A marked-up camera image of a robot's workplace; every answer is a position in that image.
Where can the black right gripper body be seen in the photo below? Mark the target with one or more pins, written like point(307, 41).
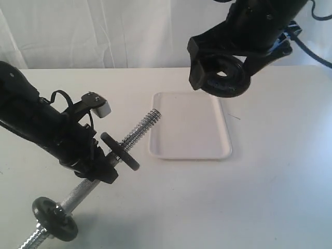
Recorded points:
point(253, 32)

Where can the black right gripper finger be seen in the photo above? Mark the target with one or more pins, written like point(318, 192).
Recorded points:
point(255, 60)
point(203, 46)

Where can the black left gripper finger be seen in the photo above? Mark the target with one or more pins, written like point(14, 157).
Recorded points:
point(102, 170)

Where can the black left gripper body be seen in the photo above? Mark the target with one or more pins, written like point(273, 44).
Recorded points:
point(78, 149)

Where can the black weight plate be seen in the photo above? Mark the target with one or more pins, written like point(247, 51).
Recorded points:
point(224, 77)
point(41, 208)
point(121, 150)

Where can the chrome dumbbell bar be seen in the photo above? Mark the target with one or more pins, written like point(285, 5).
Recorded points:
point(83, 189)

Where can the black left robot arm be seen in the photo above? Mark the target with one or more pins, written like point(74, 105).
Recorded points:
point(54, 126)

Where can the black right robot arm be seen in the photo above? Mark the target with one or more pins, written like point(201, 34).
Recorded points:
point(282, 47)

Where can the white plastic tray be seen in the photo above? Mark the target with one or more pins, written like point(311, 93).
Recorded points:
point(192, 127)

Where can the white backdrop curtain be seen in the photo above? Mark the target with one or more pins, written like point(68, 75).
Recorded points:
point(103, 34)

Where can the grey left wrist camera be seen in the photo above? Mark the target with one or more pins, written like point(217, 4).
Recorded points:
point(90, 102)

